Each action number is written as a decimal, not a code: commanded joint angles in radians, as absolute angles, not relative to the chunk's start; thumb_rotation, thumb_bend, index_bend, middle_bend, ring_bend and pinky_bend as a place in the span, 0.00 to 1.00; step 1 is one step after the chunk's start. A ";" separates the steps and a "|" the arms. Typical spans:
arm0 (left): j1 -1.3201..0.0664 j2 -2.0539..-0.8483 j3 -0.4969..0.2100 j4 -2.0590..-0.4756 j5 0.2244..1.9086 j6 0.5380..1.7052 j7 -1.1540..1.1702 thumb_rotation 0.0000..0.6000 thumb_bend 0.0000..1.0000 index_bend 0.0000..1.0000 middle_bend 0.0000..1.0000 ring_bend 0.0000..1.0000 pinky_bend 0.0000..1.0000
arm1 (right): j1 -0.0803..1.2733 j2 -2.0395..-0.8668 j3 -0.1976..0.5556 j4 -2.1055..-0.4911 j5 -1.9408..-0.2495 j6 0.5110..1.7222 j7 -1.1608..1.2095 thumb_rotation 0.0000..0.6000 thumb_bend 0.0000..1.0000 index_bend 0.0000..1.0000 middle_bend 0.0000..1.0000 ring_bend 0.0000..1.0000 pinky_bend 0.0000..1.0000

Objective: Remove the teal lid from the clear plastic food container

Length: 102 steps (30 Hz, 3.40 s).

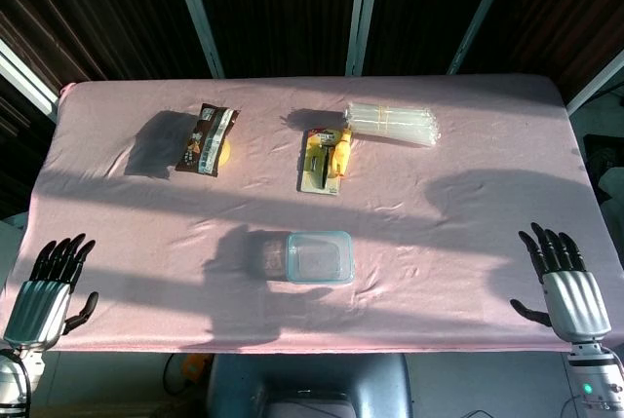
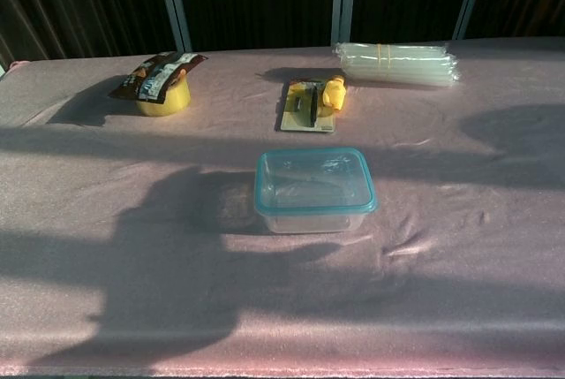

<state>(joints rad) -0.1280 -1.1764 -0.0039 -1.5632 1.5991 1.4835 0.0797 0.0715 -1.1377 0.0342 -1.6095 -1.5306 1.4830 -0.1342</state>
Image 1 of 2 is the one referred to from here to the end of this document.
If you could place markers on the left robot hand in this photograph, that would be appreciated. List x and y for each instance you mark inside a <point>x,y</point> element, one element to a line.
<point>36,308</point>

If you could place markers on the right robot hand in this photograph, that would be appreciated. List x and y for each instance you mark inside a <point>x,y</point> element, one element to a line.
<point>575,301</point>

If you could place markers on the pink tablecloth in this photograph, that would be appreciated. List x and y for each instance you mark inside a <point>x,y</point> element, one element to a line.
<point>439,267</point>

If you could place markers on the orange object under table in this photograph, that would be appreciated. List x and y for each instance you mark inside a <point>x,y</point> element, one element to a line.
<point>194,368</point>

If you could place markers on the brown snack packet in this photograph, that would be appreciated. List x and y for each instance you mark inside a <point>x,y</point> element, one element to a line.
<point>205,140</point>

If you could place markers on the small yellow round object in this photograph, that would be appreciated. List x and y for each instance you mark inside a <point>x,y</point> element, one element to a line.
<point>225,154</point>

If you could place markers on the bundle of clear glue sticks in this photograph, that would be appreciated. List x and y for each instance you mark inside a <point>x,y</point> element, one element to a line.
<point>404,125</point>

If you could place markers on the yellow rubber band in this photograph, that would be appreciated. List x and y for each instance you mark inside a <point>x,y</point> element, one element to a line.
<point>383,116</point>

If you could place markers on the grey robot torso base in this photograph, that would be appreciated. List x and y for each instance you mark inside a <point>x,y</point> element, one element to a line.
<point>312,384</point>

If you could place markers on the yellow carded tool package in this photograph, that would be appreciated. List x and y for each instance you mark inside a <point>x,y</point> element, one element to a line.
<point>322,164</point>

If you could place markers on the light metal window frame post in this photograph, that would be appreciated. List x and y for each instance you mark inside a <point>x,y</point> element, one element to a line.
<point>363,13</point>
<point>24,77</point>
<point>480,13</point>
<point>597,82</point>
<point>200,13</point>

